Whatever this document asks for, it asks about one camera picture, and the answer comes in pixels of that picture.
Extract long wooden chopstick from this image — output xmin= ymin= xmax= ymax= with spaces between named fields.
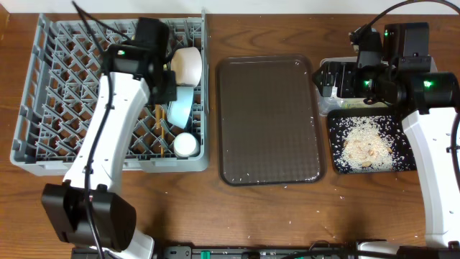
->
xmin=155 ymin=104 xmax=162 ymax=130

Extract light blue bowl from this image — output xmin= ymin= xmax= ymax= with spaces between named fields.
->
xmin=167 ymin=86 xmax=194 ymax=129

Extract white pink bowl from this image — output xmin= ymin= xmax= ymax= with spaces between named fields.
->
xmin=170 ymin=47 xmax=203 ymax=87

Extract white paper cup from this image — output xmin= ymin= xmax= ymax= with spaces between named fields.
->
xmin=173 ymin=132 xmax=200 ymax=158

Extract rice food waste pile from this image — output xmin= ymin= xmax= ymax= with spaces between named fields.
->
xmin=332 ymin=117 xmax=407 ymax=170

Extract short wooden chopstick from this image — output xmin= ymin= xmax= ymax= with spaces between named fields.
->
xmin=160 ymin=108 xmax=165 ymax=158

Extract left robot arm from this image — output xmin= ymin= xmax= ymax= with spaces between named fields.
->
xmin=41 ymin=17 xmax=177 ymax=258

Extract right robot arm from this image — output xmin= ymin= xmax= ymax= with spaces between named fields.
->
xmin=312 ymin=22 xmax=459 ymax=258

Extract black waste tray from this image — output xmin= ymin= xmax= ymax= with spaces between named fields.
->
xmin=326 ymin=105 xmax=418 ymax=175

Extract clear plastic bin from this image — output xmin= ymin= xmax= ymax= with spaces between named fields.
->
xmin=316 ymin=53 xmax=439 ymax=117

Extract dark brown serving tray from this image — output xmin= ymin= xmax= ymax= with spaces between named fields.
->
xmin=216 ymin=55 xmax=327 ymax=186

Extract grey dish rack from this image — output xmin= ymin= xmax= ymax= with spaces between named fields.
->
xmin=10 ymin=15 xmax=209 ymax=176

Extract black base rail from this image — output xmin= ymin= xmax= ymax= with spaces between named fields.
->
xmin=70 ymin=245 xmax=360 ymax=259

